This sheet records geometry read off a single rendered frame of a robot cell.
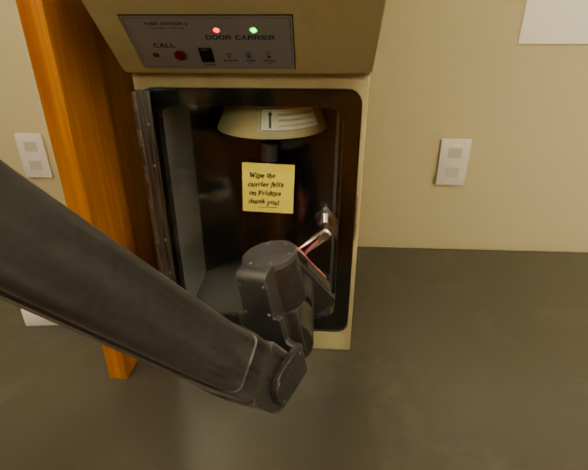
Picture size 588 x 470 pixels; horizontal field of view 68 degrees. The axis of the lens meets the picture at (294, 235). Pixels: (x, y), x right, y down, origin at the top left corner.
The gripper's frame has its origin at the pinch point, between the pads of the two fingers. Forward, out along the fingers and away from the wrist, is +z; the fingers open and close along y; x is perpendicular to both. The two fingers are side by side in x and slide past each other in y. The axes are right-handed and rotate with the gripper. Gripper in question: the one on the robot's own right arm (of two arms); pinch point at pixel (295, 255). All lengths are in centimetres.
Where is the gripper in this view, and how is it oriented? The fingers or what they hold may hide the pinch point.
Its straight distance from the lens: 64.5
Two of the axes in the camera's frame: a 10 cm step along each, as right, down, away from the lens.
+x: -7.6, 5.7, 3.2
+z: 0.5, -4.4, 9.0
